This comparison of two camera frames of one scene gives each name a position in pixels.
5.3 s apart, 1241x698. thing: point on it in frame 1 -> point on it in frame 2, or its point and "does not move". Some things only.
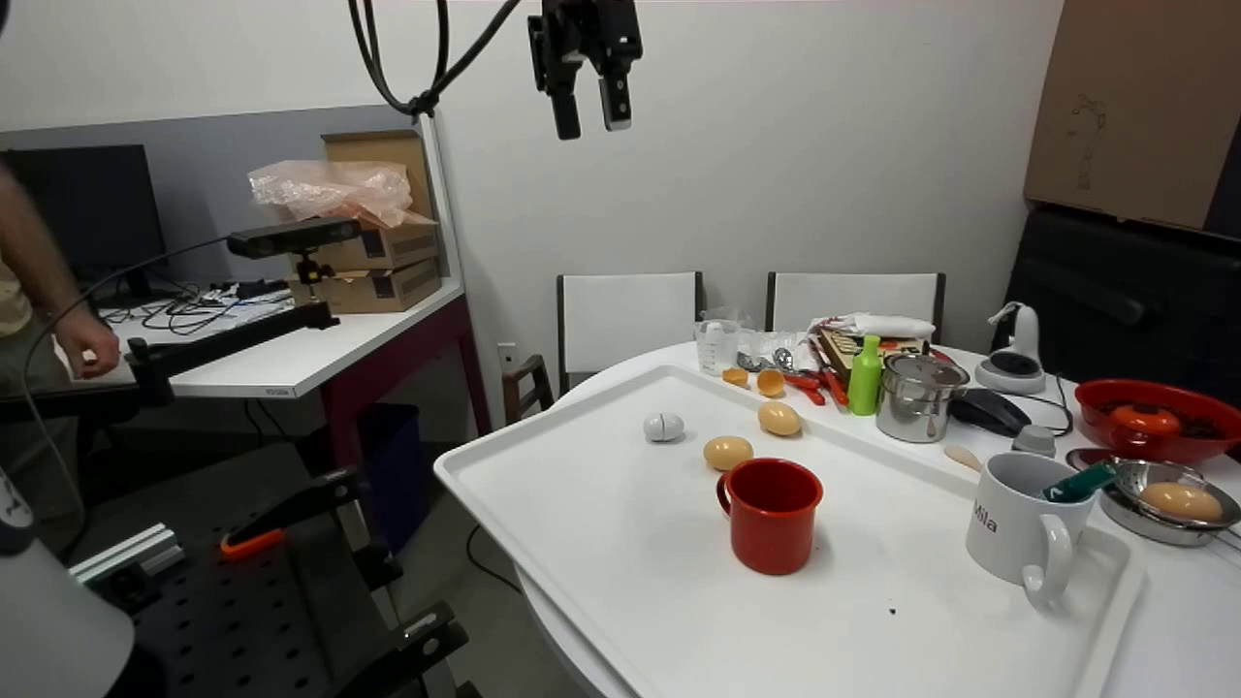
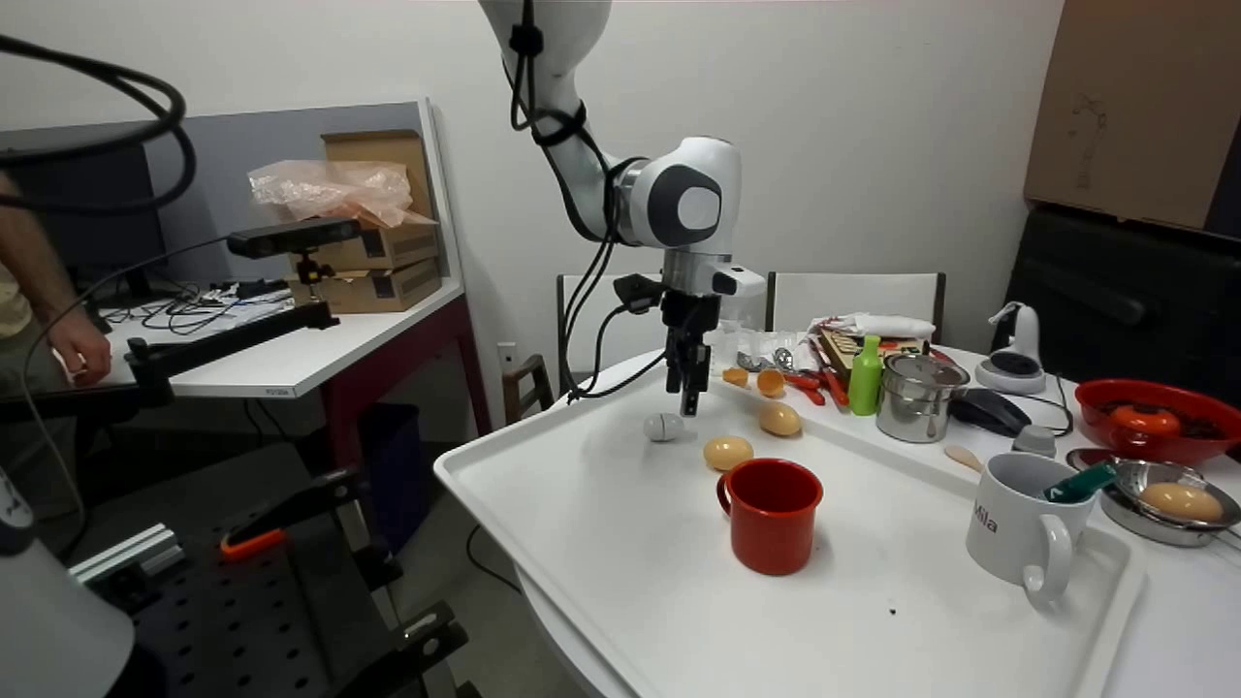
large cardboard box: x=1139 y=109 does not move
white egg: x=664 y=428 does not move
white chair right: x=805 y=295 does not move
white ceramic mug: x=1020 y=521 does not move
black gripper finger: x=562 y=109 -> x=675 y=366
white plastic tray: x=611 y=513 does not move
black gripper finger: x=615 y=96 -> x=694 y=379
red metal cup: x=773 y=505 does not move
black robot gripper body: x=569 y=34 -> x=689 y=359
